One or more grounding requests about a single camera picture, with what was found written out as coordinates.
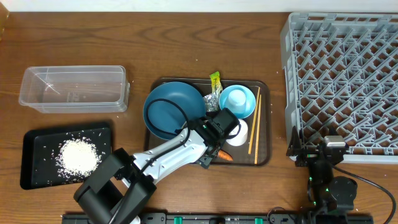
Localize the orange carrot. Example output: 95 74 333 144
217 150 233 161

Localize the white cup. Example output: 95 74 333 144
226 119 248 146

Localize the dark blue plate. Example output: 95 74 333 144
143 82 206 140

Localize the white rice pile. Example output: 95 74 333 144
52 137 106 184

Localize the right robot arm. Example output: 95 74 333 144
286 127 358 223

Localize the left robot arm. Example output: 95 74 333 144
73 118 239 223

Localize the grey dishwasher rack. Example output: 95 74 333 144
280 12 397 164

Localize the brown serving tray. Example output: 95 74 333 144
144 78 272 166

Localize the green snack wrapper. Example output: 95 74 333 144
203 72 223 113

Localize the light blue cup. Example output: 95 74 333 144
226 89 246 108

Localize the light blue bowl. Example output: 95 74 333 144
219 85 256 119

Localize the clear plastic bin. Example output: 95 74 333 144
19 65 130 113

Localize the black tray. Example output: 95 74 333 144
20 122 113 190

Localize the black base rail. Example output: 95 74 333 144
61 212 374 224

